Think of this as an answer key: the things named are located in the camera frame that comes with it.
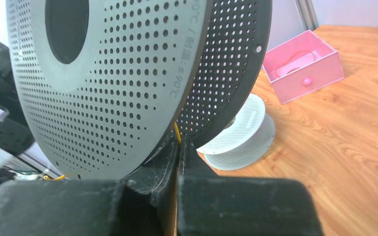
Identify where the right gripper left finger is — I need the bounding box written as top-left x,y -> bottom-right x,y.
0,141 -> 180,236

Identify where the white cable spool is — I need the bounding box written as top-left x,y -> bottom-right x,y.
197,93 -> 276,171

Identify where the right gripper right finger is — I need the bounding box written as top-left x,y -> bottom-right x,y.
177,139 -> 323,236

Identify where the pink plastic box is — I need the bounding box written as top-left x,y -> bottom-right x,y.
263,30 -> 345,104

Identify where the black cable spool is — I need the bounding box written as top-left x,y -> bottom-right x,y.
5,0 -> 272,179

